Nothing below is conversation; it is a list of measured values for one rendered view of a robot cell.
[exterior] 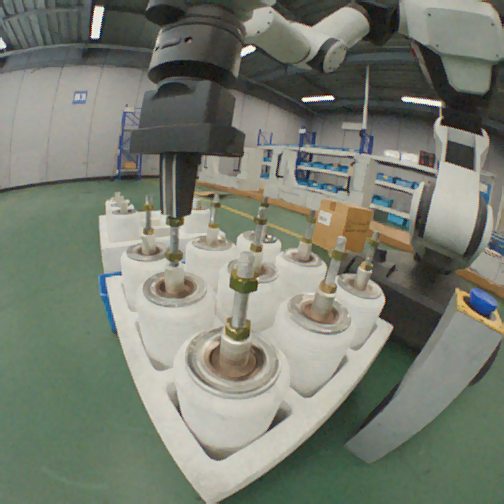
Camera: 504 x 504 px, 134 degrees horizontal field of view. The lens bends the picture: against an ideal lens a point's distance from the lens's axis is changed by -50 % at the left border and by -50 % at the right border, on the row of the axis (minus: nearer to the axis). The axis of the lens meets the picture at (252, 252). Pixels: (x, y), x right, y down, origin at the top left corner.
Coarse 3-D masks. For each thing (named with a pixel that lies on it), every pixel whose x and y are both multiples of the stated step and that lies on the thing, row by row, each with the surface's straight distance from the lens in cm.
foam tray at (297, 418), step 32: (128, 320) 33; (128, 352) 28; (352, 352) 33; (160, 384) 25; (352, 384) 29; (160, 416) 23; (288, 416) 26; (320, 416) 25; (192, 448) 21; (256, 448) 22; (288, 448) 22; (192, 480) 21; (224, 480) 21
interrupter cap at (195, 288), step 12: (156, 276) 28; (192, 276) 28; (144, 288) 25; (156, 288) 25; (192, 288) 25; (204, 288) 25; (156, 300) 23; (168, 300) 23; (180, 300) 23; (192, 300) 23
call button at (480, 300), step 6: (474, 288) 29; (474, 294) 27; (480, 294) 28; (486, 294) 29; (474, 300) 27; (480, 300) 27; (486, 300) 27; (492, 300) 28; (474, 306) 28; (480, 306) 27; (486, 306) 27; (492, 306) 27; (486, 312) 28
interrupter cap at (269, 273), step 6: (228, 264) 31; (234, 264) 32; (264, 264) 33; (270, 264) 33; (228, 270) 30; (264, 270) 32; (270, 270) 31; (276, 270) 32; (264, 276) 29; (270, 276) 30; (276, 276) 30; (264, 282) 28
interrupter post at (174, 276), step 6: (168, 264) 24; (180, 264) 24; (168, 270) 23; (174, 270) 23; (180, 270) 24; (168, 276) 24; (174, 276) 24; (180, 276) 24; (168, 282) 24; (174, 282) 24; (180, 282) 24; (168, 288) 25; (174, 288) 24; (180, 288) 25
